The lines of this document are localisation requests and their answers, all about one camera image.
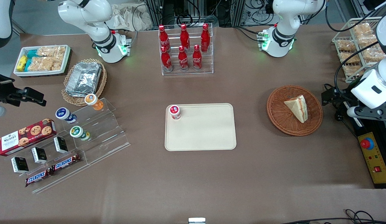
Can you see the yellow emergency stop box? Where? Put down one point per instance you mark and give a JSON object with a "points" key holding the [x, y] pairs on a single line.
{"points": [[376, 161]]}

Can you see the teal snack packet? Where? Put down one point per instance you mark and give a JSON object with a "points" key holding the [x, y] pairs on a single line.
{"points": [[32, 53], [28, 64]]}

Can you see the brown round wicker basket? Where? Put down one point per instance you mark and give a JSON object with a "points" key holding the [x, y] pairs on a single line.
{"points": [[280, 115]]}

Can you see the Snickers chocolate bar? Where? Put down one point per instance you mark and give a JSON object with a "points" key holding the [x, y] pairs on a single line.
{"points": [[37, 177], [65, 162]]}

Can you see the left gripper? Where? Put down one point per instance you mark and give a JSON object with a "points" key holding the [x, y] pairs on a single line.
{"points": [[341, 97]]}

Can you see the stacked foil containers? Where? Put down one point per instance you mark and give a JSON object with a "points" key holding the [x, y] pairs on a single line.
{"points": [[84, 79]]}

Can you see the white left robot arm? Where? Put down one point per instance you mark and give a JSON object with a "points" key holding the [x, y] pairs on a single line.
{"points": [[283, 18]]}

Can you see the bagged rice snack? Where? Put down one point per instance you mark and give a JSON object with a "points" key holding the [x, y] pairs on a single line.
{"points": [[373, 55], [363, 29], [351, 70], [365, 40], [349, 57], [346, 45]]}

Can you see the small black white box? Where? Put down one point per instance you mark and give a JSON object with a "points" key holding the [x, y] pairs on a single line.
{"points": [[20, 165], [39, 155], [61, 144]]}

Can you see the orange yogurt cup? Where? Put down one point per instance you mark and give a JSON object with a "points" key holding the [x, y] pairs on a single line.
{"points": [[92, 100]]}

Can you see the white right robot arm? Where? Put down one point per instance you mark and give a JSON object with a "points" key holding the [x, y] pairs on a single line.
{"points": [[99, 34]]}

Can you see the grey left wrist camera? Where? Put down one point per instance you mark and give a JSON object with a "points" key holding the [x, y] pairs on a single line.
{"points": [[355, 112]]}

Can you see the red Walkers cookie box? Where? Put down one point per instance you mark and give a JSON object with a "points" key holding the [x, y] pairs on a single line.
{"points": [[25, 137]]}

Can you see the green lid yogurt cup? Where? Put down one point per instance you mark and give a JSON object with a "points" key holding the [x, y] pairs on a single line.
{"points": [[77, 132]]}

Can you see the light tan wicker basket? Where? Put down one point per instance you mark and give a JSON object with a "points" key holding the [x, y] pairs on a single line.
{"points": [[101, 82]]}

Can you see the blue lid yogurt cup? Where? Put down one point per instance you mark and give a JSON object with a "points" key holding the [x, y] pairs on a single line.
{"points": [[63, 114]]}

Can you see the white rectangular snack tray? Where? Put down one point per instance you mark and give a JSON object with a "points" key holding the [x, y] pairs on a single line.
{"points": [[67, 59]]}

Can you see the beige plastic tray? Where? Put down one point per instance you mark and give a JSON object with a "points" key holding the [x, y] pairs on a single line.
{"points": [[200, 130]]}

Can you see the red lid yogurt cup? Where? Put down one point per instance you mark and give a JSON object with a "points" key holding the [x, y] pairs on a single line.
{"points": [[174, 111]]}

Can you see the rice cracker pack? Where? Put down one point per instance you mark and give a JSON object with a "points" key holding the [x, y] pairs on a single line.
{"points": [[46, 51], [42, 63], [59, 53]]}

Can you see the red cola bottle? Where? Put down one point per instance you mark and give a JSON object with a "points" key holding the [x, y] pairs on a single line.
{"points": [[166, 60], [164, 39], [184, 39], [183, 60], [205, 39], [197, 59]]}

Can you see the triangular sandwich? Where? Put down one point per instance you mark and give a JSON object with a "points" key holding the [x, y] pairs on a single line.
{"points": [[298, 109]]}

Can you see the background equipment frame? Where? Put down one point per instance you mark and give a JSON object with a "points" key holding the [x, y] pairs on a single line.
{"points": [[168, 12]]}

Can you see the clear acrylic stepped stand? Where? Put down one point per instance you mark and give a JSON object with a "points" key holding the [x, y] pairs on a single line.
{"points": [[105, 137]]}

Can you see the yellow snack box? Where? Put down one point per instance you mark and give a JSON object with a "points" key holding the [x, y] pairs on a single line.
{"points": [[21, 63]]}

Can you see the black machine base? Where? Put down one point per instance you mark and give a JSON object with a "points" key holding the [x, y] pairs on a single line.
{"points": [[355, 128]]}

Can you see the clear acrylic bottle rack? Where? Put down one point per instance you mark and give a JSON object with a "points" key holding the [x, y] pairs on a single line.
{"points": [[208, 60]]}

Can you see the crumpled beige bag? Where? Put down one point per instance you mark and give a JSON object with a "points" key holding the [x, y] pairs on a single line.
{"points": [[130, 17]]}

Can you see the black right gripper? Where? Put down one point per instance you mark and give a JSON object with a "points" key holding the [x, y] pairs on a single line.
{"points": [[0, 90]]}

